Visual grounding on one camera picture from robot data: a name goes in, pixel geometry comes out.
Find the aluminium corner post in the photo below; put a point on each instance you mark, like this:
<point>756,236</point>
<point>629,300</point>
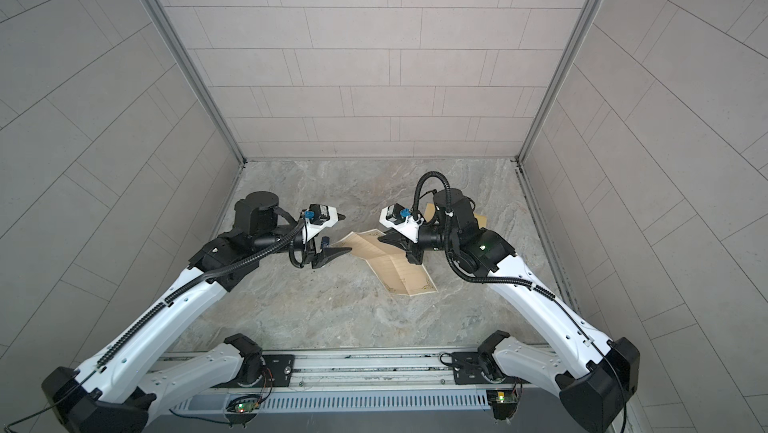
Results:
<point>573,45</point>
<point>170,37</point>

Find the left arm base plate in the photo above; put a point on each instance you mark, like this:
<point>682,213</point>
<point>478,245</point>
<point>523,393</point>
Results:
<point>274,370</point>

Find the right aluminium corner post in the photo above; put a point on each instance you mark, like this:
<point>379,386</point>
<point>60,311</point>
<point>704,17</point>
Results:
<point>573,45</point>

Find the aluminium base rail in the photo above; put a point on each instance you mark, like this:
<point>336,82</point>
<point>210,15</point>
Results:
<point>391,368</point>

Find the beige lined letter paper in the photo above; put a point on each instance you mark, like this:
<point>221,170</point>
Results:
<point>389,264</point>

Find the green circuit board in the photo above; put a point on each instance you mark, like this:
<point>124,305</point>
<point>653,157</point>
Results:
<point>244,405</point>
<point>503,403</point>

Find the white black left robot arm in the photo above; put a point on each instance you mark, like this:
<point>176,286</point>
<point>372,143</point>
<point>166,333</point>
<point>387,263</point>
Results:
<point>115,390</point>

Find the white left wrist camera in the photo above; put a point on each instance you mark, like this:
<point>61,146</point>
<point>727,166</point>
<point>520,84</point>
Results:
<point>317,218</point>

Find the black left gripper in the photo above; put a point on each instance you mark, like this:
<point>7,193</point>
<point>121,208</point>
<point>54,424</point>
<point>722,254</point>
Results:
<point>322,258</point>

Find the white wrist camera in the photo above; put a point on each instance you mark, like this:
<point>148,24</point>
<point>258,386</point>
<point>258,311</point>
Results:
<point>401,219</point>
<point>317,218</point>

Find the left green circuit board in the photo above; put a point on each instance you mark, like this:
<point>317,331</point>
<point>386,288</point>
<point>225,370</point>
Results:
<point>244,405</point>

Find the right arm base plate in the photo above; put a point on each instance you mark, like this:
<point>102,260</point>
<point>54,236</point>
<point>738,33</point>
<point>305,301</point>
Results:
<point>473,368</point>

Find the left aluminium corner post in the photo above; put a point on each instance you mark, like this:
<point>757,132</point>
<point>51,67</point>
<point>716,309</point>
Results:
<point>170,37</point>

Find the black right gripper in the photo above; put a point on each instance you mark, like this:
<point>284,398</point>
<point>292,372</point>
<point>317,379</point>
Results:
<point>411,249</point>

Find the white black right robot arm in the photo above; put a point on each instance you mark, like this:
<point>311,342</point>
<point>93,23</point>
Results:
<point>482,256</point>

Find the tan kraft envelope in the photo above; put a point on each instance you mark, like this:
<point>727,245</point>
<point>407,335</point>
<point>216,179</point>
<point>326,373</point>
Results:
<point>480,219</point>

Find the right green circuit board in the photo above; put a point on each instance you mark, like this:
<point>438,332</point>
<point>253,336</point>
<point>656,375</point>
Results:
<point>503,403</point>

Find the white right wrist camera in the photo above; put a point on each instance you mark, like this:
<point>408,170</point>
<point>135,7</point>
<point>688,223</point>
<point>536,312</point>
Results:
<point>401,219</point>

